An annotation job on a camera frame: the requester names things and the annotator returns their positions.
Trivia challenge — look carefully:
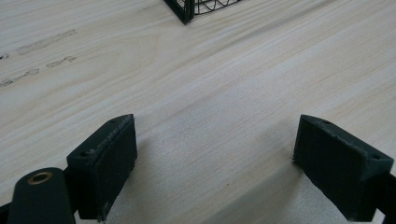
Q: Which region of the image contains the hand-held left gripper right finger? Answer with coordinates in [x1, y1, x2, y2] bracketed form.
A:
[292, 114, 395, 223]

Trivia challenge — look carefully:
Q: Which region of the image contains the black wire basket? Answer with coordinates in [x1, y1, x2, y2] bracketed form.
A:
[163, 0, 247, 26]

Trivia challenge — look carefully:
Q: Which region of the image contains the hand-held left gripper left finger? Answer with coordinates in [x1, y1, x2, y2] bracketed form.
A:
[65, 113, 138, 222]

